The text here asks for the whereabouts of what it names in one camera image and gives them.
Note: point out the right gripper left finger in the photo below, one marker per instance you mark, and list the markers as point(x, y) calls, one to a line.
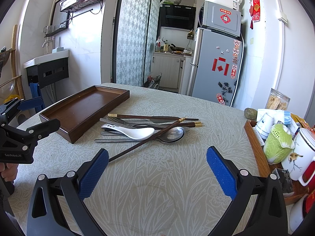
point(45, 215)

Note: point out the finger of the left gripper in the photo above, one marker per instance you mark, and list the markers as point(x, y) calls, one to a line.
point(36, 103)
point(44, 129)

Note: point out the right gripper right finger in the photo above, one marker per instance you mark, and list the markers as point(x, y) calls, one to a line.
point(269, 216)

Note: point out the dark chopstick gold tip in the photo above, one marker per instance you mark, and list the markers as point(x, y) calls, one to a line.
point(151, 118)

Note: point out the steel fork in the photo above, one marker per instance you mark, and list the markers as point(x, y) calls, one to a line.
point(120, 122)

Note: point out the white ceramic spoon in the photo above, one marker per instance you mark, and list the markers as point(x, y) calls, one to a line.
point(138, 134)

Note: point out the large steel spoon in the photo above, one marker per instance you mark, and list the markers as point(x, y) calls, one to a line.
point(172, 135)

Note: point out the steel table knife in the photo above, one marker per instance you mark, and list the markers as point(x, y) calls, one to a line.
point(115, 140)

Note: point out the white kitchen cabinet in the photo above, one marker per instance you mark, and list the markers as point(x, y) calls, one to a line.
point(170, 67)

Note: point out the left hand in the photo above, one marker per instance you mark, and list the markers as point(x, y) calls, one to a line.
point(8, 171)

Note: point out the white sink cabinet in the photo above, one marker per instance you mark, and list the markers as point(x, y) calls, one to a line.
point(47, 69)

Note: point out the black tea box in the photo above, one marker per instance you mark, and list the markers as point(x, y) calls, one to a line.
point(285, 181)

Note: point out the dark wooden tray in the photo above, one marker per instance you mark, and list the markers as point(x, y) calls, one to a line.
point(79, 112)

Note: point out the white bird teapot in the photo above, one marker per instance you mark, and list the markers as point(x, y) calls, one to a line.
point(297, 162)

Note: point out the green cabbage shaped pot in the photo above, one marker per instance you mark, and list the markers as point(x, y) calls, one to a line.
point(278, 144)

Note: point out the wooden tray with cups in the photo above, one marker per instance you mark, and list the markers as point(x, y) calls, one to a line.
point(265, 169)

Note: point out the white blue cup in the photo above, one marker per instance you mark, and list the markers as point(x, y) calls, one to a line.
point(263, 126)

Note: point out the plastic snack jar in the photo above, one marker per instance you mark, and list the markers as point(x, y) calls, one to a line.
point(277, 101)

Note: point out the patterned sliding door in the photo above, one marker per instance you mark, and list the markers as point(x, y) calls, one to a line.
point(135, 33)

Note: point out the grey refrigerator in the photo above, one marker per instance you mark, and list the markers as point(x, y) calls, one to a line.
point(215, 66)

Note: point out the black range hood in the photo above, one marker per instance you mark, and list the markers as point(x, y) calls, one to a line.
point(177, 16)

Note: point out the red hanging ornament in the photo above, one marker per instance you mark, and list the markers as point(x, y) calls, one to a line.
point(254, 12)

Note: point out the black wire wall shelf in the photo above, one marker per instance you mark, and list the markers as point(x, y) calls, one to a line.
point(63, 13)

